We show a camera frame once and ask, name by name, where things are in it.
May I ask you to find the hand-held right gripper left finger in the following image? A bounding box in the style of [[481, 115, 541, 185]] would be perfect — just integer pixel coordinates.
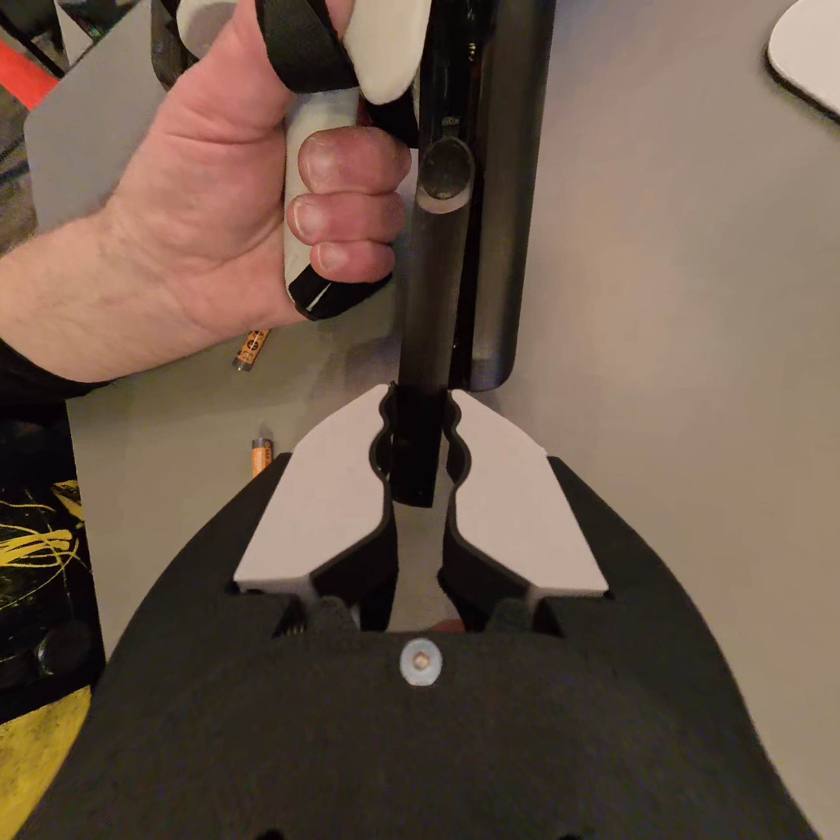
[[233, 382, 400, 632]]

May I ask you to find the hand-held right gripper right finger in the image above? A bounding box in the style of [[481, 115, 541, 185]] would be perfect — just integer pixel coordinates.
[[437, 388, 609, 632]]

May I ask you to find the black remote control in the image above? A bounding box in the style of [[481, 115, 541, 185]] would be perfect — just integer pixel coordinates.
[[416, 0, 557, 393]]

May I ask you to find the black remote battery cover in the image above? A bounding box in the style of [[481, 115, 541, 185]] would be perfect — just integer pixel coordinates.
[[392, 134, 475, 508]]

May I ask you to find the person's left forearm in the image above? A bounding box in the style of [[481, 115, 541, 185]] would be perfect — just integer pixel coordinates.
[[0, 220, 126, 421]]

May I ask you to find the person's left hand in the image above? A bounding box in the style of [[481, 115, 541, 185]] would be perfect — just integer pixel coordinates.
[[80, 0, 414, 384]]

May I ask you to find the person's black yellow shirt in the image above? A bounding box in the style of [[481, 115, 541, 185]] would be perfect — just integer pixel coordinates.
[[0, 407, 109, 811]]

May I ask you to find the white metal document stand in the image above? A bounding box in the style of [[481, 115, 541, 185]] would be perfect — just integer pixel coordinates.
[[766, 0, 840, 123]]

